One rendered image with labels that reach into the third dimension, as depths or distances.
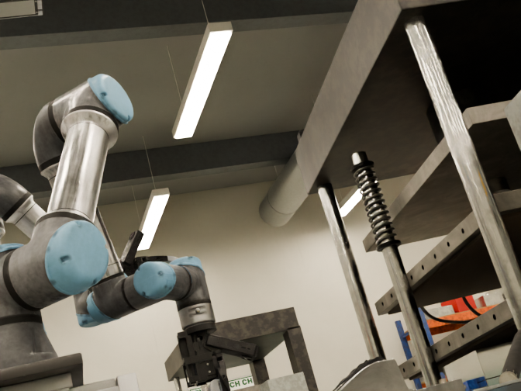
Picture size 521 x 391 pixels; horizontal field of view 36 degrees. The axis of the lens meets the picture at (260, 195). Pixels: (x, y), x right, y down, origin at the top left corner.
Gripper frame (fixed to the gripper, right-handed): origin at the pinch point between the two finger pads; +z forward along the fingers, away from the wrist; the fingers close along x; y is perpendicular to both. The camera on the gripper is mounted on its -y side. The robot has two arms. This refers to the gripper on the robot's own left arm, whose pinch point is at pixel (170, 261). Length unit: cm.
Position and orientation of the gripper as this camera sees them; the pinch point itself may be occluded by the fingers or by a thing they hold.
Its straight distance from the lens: 246.5
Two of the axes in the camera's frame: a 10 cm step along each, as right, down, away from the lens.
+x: 6.2, -2.9, -7.3
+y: 1.7, 9.6, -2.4
